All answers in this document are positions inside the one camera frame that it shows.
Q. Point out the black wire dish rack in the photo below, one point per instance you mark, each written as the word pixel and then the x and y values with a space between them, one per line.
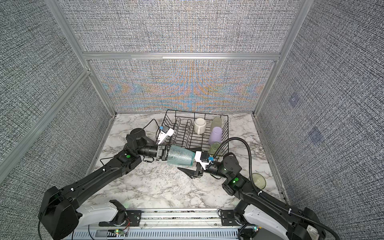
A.
pixel 182 122

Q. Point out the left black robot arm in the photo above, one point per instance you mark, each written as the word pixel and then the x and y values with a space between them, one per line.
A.
pixel 138 145

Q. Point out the teal transparent cup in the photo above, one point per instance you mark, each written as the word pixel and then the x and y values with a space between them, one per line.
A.
pixel 180 156

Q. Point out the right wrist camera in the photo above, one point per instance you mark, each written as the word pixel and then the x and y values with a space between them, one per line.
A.
pixel 203 158

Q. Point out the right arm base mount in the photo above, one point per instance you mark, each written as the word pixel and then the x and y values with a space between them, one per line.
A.
pixel 234 217

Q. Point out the aluminium front rail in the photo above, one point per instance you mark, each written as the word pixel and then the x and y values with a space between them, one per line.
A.
pixel 180 217

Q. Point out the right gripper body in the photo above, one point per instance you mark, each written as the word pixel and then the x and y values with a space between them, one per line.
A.
pixel 202 170

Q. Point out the pale frosted tall cup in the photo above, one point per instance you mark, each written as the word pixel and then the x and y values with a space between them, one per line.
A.
pixel 216 122

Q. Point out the green transparent cup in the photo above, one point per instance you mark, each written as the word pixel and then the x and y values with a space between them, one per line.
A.
pixel 214 147

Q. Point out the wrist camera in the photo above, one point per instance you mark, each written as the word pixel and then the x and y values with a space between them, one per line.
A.
pixel 164 132
pixel 203 158

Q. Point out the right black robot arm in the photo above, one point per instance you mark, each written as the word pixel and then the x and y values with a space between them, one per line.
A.
pixel 257 207

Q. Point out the purple plastic cup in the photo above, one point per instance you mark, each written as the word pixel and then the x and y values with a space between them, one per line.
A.
pixel 216 135

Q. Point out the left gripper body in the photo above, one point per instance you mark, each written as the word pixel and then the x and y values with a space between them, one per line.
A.
pixel 161 151

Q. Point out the light green glass cup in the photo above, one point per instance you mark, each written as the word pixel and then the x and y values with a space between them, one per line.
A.
pixel 259 181

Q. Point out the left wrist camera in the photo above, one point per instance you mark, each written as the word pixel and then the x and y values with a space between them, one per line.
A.
pixel 164 132

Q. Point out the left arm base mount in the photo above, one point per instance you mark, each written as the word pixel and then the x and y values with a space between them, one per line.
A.
pixel 123 217

